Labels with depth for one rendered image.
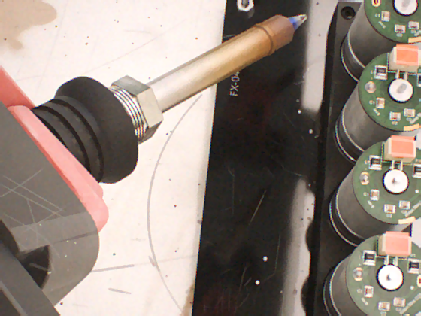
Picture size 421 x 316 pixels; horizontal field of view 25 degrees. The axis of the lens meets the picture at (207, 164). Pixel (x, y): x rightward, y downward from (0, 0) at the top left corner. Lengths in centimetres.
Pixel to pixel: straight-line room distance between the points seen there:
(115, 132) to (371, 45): 13
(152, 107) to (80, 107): 2
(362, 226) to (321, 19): 9
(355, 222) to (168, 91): 10
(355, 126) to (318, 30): 6
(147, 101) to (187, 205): 13
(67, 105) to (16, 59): 15
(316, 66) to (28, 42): 11
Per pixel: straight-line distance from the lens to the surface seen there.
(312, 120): 33
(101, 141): 20
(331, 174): 32
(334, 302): 29
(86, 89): 20
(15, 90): 19
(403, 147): 27
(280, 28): 24
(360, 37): 30
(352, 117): 30
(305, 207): 32
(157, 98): 21
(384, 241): 26
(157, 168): 33
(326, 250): 31
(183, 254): 33
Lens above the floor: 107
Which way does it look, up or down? 75 degrees down
